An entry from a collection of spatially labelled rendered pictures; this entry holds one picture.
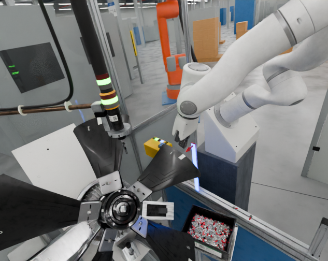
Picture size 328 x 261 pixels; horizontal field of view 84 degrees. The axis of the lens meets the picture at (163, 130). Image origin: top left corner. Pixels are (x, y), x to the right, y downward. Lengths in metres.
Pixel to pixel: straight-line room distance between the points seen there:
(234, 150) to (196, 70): 0.69
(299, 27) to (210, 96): 0.22
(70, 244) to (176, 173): 0.44
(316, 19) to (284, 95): 0.46
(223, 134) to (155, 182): 0.54
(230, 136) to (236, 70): 0.68
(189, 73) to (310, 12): 0.27
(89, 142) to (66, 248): 0.36
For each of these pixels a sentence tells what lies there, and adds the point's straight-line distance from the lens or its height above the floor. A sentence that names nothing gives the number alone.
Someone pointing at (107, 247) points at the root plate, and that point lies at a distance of 0.71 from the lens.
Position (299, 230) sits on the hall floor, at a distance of 2.15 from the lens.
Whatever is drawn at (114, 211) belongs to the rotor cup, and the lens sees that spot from 0.64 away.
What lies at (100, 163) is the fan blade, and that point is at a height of 1.30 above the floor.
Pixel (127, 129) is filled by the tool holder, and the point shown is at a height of 1.46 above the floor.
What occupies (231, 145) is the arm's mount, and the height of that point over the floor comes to 1.05.
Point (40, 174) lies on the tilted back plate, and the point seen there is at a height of 1.25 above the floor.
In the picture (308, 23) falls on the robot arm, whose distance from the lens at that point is 0.52.
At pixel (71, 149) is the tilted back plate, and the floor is 1.28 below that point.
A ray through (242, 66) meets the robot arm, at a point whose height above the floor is 1.59.
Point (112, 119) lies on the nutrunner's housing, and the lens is 0.54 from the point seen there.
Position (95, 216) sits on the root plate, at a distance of 0.71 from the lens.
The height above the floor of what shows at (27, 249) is 1.15.
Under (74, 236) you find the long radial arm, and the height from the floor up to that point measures 1.12.
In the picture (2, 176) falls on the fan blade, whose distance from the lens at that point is 0.65.
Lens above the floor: 1.71
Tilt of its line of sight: 30 degrees down
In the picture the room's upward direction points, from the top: 10 degrees counter-clockwise
